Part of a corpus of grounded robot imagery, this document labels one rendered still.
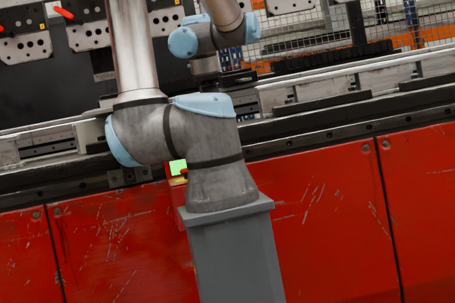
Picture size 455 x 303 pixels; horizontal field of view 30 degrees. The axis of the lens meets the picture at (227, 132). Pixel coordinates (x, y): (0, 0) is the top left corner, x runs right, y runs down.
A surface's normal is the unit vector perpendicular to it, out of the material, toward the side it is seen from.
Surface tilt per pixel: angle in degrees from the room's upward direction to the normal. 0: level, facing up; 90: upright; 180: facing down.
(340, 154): 90
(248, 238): 90
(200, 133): 90
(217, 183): 73
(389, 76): 90
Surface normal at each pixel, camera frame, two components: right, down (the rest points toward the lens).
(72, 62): 0.11, 0.05
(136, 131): -0.25, -0.05
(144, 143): -0.25, 0.25
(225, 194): 0.04, -0.25
